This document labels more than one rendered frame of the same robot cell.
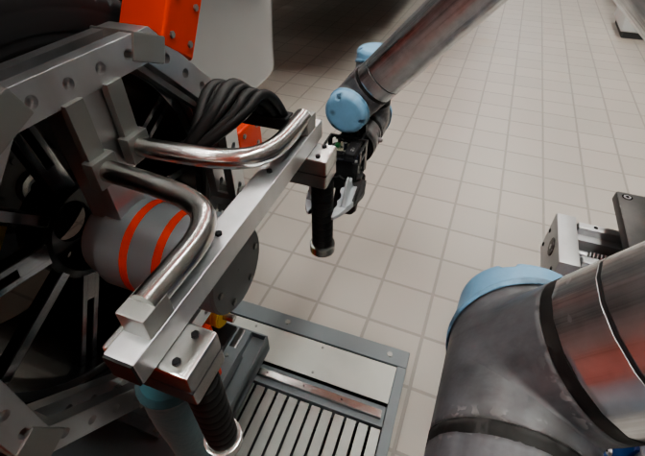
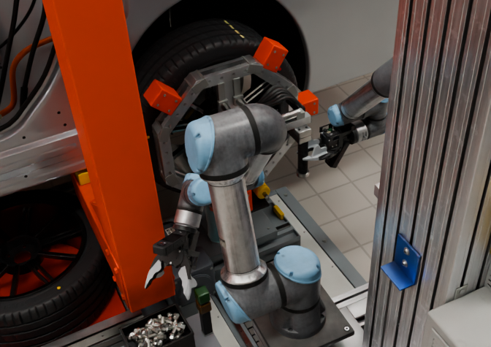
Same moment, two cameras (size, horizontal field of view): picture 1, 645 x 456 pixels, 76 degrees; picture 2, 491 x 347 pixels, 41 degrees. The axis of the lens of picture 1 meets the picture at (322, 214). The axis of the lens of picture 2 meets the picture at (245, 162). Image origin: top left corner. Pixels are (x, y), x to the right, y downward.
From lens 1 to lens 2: 175 cm
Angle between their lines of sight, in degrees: 34
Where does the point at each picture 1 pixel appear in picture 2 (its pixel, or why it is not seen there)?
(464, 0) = (364, 93)
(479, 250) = not seen: outside the picture
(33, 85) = (211, 78)
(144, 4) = (263, 51)
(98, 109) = (229, 85)
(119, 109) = (235, 87)
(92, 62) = (231, 73)
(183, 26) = (275, 61)
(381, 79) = (345, 108)
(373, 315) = not seen: hidden behind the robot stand
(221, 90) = (272, 90)
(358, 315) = not seen: hidden behind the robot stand
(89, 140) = (221, 95)
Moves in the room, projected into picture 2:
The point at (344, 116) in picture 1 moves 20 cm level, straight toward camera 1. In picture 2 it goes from (331, 117) to (291, 144)
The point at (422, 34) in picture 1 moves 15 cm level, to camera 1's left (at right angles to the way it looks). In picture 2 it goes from (355, 98) to (318, 81)
